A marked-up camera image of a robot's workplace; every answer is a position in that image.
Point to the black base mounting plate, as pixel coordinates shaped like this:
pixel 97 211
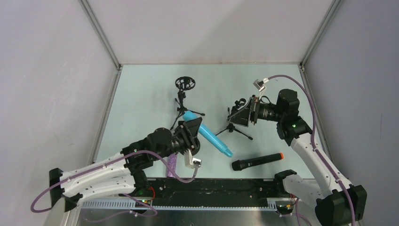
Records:
pixel 212 192

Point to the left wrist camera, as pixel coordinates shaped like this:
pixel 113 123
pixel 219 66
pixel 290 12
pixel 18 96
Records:
pixel 190 161

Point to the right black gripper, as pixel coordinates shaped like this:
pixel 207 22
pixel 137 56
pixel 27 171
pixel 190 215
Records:
pixel 253 110

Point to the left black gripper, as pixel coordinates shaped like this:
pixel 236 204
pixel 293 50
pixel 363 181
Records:
pixel 188 136

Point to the light blue microphone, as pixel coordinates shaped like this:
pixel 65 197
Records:
pixel 209 135

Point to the slotted cable duct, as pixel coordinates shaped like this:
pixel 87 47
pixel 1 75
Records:
pixel 128 204

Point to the black microphone orange tip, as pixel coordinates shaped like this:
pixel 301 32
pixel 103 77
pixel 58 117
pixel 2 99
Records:
pixel 240 165

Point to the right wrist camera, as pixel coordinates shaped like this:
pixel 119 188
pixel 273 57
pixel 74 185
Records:
pixel 261 85

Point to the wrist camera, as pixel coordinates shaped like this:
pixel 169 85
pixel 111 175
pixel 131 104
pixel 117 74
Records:
pixel 261 85
pixel 190 161

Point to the purple glitter microphone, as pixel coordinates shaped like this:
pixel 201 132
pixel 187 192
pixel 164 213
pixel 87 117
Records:
pixel 172 161

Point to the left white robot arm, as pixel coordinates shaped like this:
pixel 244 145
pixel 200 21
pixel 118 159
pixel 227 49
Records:
pixel 123 173

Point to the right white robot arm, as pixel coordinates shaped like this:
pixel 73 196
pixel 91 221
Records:
pixel 336 201

